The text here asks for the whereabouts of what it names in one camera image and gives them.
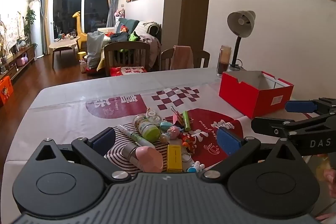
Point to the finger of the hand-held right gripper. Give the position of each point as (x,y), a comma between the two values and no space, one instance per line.
(299,106)
(273,125)

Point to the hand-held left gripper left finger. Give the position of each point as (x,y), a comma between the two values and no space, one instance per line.
(104,139)

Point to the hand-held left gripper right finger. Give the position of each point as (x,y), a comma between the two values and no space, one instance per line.
(229,144)

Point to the white marker pen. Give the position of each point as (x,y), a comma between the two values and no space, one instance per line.
(134,136)

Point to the green-capped small bottle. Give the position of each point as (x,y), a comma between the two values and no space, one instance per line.
(147,129)

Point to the green tube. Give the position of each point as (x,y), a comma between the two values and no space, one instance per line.
(187,121)

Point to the red cardboard box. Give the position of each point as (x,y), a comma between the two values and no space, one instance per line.
(236,92)

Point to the pink heart-shaped gadget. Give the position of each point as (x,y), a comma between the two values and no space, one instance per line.
(149,159)

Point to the clear correction tape dispenser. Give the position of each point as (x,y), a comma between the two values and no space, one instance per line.
(153,116)

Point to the small yellow box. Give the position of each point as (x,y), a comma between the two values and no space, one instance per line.
(174,158)

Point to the small pastel toy figure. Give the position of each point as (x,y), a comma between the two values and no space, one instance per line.
(173,132)

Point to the pink binder clip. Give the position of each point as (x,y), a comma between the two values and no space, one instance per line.
(177,119)

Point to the small teal plastic item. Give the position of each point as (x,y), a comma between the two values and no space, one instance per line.
(165,125)

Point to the person's right hand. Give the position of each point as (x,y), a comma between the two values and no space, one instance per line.
(330,178)

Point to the red printed seat cushion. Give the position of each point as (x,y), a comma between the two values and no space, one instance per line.
(128,71)

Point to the small bottle with pink label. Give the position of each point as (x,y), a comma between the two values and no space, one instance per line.
(83,66)

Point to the glass jar with dark liquid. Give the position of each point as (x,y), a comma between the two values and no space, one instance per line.
(223,64)

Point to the small yellow stool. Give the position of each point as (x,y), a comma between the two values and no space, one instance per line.
(82,55)

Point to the grey plastic bag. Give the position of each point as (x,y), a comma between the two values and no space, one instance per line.
(94,48)

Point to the wooden dining chair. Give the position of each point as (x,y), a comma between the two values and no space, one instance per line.
(202,56)
(126,47)

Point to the pink towel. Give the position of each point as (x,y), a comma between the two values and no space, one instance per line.
(182,56)

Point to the grey desk lamp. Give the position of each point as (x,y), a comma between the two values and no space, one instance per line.
(240,24)

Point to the wooden coffee table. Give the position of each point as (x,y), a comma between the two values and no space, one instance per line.
(63,44)

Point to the yellow giraffe toy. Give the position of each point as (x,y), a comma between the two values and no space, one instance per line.
(81,37)

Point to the orange printed box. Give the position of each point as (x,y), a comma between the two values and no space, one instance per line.
(5,91)

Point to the pink small bag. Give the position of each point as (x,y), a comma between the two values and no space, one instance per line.
(22,60)

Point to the sofa with clothes pile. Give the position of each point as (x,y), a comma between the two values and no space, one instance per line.
(143,29)

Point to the wooden tv cabinet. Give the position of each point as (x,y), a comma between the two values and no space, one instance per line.
(13,64)

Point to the white standing air conditioner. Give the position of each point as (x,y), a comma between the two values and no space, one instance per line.
(36,29)

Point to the brown wooden door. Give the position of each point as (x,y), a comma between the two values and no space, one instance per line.
(195,16)

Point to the glass balcony door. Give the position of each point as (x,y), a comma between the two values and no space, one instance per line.
(71,11)

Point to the green potted plant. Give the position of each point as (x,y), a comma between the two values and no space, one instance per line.
(30,19)

